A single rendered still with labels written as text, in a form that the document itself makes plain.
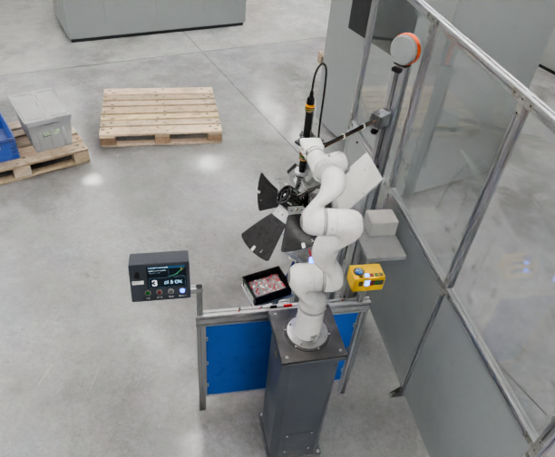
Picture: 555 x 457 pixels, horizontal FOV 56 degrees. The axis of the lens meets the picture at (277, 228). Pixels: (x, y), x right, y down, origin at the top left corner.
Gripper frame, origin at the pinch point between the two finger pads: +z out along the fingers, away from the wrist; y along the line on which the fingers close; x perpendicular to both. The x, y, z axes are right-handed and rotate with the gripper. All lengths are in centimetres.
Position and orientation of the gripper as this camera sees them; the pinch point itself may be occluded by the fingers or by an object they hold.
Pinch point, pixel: (306, 135)
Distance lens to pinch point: 245.2
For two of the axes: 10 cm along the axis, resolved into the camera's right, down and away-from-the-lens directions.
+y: 9.8, -0.6, 1.8
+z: -1.8, -6.6, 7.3
